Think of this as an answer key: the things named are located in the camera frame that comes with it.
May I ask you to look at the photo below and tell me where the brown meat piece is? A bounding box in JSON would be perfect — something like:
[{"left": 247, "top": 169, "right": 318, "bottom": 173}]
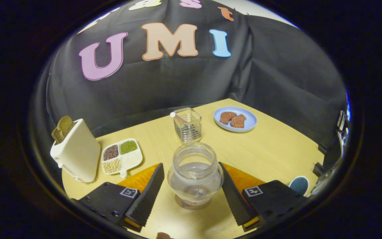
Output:
[
  {"left": 230, "top": 114, "right": 247, "bottom": 129},
  {"left": 220, "top": 112, "right": 237, "bottom": 125}
]

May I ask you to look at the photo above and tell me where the dark brown beans pile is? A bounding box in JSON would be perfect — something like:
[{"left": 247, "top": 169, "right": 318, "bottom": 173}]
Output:
[{"left": 103, "top": 144, "right": 119, "bottom": 161}]

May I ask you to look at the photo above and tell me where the light blue plate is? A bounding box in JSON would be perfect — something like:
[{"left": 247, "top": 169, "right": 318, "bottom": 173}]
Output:
[{"left": 214, "top": 107, "right": 258, "bottom": 133}]

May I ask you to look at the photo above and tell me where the cream toaster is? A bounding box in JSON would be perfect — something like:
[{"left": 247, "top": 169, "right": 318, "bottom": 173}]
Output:
[{"left": 50, "top": 119, "right": 101, "bottom": 183}]

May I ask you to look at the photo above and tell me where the black backdrop cloth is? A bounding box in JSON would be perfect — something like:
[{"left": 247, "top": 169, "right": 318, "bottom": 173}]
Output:
[{"left": 45, "top": 0, "right": 348, "bottom": 148}]

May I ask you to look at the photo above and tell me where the brown toast slice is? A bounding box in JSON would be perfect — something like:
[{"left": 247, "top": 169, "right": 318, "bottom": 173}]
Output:
[{"left": 51, "top": 116, "right": 76, "bottom": 144}]

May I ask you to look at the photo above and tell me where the clear ribbed glass cup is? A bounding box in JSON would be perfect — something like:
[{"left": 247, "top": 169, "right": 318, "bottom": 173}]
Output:
[{"left": 173, "top": 107, "right": 202, "bottom": 143}]

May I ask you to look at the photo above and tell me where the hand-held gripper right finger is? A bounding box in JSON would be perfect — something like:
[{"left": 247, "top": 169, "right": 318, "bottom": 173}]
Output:
[{"left": 219, "top": 162, "right": 307, "bottom": 232}]

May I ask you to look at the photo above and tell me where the dark blue round coaster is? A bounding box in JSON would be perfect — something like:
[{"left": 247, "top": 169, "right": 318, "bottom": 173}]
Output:
[{"left": 288, "top": 176, "right": 310, "bottom": 197}]

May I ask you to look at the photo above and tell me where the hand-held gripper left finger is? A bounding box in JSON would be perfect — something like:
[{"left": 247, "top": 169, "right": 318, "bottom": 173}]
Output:
[{"left": 73, "top": 163, "right": 165, "bottom": 232}]

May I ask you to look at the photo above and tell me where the wooden table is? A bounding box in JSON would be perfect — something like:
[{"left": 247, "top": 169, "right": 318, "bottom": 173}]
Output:
[{"left": 62, "top": 98, "right": 326, "bottom": 239}]

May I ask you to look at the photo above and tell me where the clear plastic juice bottle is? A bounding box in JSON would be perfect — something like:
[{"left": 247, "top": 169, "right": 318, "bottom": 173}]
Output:
[{"left": 167, "top": 142, "right": 224, "bottom": 210}]

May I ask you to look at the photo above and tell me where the pale yellow beans pile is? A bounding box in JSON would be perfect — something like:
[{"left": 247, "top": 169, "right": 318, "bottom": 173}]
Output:
[{"left": 103, "top": 158, "right": 122, "bottom": 174}]

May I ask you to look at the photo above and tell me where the white divided tray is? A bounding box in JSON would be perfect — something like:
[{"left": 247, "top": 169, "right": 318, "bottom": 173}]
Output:
[{"left": 101, "top": 138, "right": 144, "bottom": 179}]

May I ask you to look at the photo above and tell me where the pink stick with white tip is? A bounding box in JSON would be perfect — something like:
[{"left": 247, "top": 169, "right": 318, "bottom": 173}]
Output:
[{"left": 170, "top": 112, "right": 187, "bottom": 124}]

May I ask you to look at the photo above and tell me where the green beans pile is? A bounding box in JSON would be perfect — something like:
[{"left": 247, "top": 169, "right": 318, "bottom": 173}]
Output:
[{"left": 120, "top": 140, "right": 138, "bottom": 155}]

